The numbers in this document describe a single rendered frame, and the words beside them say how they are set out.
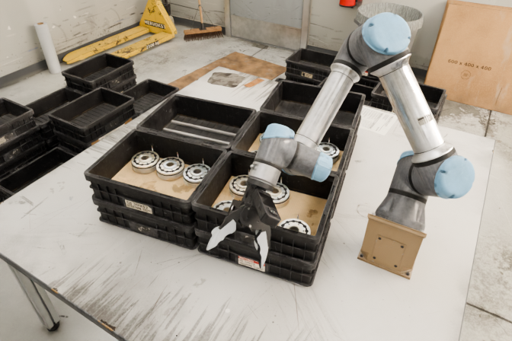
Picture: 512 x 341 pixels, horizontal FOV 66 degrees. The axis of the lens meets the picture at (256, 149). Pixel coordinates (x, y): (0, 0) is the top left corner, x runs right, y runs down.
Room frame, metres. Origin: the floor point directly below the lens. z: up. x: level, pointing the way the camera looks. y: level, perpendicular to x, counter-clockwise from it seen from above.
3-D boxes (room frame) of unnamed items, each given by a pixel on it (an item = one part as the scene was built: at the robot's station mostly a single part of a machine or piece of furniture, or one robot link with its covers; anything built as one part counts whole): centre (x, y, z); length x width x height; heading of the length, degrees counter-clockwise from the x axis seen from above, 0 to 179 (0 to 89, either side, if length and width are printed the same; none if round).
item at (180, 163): (1.14, 0.31, 0.86); 0.10 x 0.10 x 0.01
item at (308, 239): (0.94, -0.04, 0.92); 0.40 x 0.30 x 0.02; 70
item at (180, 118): (1.36, 0.23, 0.87); 0.40 x 0.30 x 0.11; 70
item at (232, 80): (2.17, 0.19, 0.71); 0.22 x 0.19 x 0.01; 60
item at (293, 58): (2.98, -0.47, 0.31); 0.40 x 0.30 x 0.34; 60
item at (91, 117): (2.03, 0.96, 0.37); 0.40 x 0.30 x 0.45; 149
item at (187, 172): (1.10, 0.21, 0.86); 0.10 x 0.10 x 0.01
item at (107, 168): (1.08, 0.34, 0.87); 0.40 x 0.30 x 0.11; 70
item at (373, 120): (1.75, -0.54, 0.70); 0.33 x 0.23 x 0.01; 60
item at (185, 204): (1.08, 0.34, 0.92); 0.40 x 0.30 x 0.02; 70
